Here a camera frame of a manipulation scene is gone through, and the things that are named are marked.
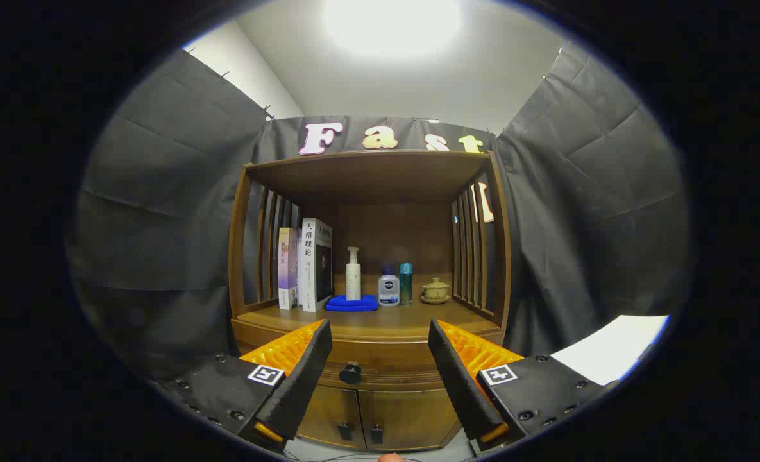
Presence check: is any blue folded cloth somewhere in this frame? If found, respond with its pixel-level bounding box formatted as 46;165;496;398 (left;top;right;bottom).
325;294;379;312

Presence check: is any grey bottle with blue pump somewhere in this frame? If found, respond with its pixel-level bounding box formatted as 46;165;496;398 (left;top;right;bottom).
378;265;400;307

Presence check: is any purple and white book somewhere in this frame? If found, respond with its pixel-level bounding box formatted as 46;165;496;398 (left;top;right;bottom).
277;227;300;311

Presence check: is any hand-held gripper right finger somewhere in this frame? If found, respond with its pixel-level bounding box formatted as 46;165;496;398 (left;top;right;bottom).
428;319;618;453

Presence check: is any white pump bottle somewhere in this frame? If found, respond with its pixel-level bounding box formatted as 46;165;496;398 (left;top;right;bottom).
345;246;362;302

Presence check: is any white book with portrait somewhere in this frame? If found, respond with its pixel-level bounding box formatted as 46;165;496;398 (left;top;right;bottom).
298;218;334;314

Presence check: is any cream lidded teacup with saucer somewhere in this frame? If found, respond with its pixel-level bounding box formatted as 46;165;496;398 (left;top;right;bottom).
421;277;451;305

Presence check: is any wooden cabinet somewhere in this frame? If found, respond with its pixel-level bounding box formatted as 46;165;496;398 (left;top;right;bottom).
228;150;512;453

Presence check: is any white board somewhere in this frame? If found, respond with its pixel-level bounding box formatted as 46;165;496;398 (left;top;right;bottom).
550;314;670;386

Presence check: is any wooden cabinet door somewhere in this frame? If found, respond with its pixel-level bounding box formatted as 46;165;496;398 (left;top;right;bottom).
296;385;366;450
359;388;464;452

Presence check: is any wooden drawer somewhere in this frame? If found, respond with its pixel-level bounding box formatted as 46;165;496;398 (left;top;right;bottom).
232;324;505;391

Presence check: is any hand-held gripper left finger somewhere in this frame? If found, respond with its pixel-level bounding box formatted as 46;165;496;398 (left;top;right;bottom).
162;319;333;453

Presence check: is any wooden countertop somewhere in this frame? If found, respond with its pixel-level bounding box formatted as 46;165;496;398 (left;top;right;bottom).
235;298;502;341

